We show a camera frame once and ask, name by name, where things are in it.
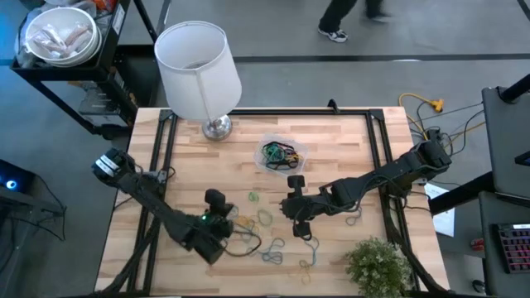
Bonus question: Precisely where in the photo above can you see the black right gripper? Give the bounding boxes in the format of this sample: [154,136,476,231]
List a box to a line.
[280,175,332,239]

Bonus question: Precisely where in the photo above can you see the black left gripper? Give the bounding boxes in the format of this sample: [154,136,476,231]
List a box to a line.
[177,189,239,266]

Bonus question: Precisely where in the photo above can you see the large wide black rubber band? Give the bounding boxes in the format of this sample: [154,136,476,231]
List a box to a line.
[261,142,303,171]

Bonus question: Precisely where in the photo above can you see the clear plastic bin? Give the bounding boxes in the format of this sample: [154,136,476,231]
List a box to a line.
[253,132,310,179]

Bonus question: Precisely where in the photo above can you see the green potted plant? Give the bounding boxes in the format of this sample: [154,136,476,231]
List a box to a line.
[344,236,414,298]

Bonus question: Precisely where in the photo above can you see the white shade silver table lamp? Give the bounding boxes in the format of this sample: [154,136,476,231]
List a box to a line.
[153,20,243,142]

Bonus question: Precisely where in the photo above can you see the white paper sheet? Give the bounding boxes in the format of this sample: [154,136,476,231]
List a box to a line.
[422,181,456,238]

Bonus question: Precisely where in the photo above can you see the person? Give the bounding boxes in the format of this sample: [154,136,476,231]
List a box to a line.
[317,0,393,44]

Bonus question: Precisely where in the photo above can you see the black metal cart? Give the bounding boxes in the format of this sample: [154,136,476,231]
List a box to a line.
[10,0,161,141]

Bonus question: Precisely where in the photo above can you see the black computer with blue light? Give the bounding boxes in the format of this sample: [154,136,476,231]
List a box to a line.
[0,159,36,195]

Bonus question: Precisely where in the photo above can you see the dark grey desk panel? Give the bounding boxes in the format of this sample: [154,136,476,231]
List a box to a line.
[481,84,530,199]

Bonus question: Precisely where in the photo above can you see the backlit black keyboard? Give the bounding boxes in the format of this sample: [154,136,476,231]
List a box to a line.
[492,222,530,275]

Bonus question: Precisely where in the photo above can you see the plastic wrapped packets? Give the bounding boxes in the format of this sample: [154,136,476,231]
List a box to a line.
[31,23,91,54]

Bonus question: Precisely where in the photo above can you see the black pole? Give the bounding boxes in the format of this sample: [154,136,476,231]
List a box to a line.
[499,73,530,104]

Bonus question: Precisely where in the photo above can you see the white bowl with items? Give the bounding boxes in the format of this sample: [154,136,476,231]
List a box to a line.
[23,7,102,68]

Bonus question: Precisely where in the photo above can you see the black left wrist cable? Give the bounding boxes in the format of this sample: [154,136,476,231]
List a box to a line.
[223,229,263,258]

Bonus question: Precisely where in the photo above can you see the yellow extension cord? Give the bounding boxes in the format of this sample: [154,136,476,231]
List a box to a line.
[397,93,446,142]

